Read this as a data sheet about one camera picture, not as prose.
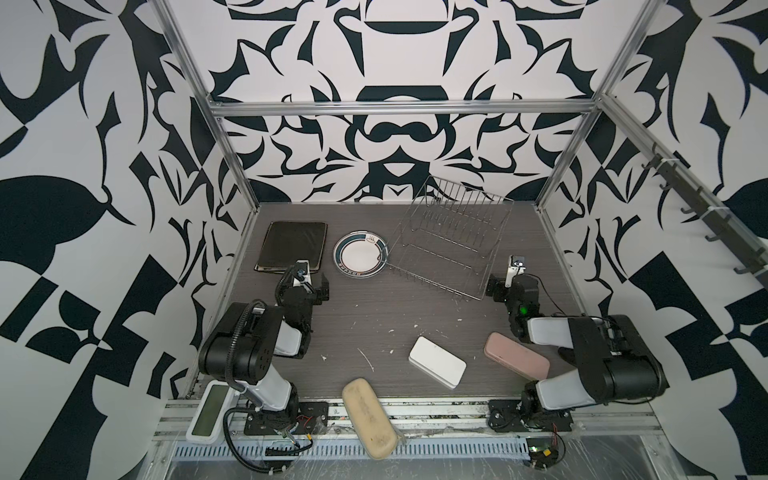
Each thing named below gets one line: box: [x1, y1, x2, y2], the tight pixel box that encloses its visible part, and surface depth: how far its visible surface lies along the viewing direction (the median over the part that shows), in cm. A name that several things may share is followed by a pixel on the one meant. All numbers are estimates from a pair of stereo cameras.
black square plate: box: [254, 221, 328, 274], surface depth 106 cm
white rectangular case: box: [408, 336, 467, 389], surface depth 81 cm
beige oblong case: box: [341, 377, 400, 461], surface depth 73 cm
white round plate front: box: [333, 230, 389, 279], surface depth 107 cm
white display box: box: [186, 380, 240, 445], surface depth 71 cm
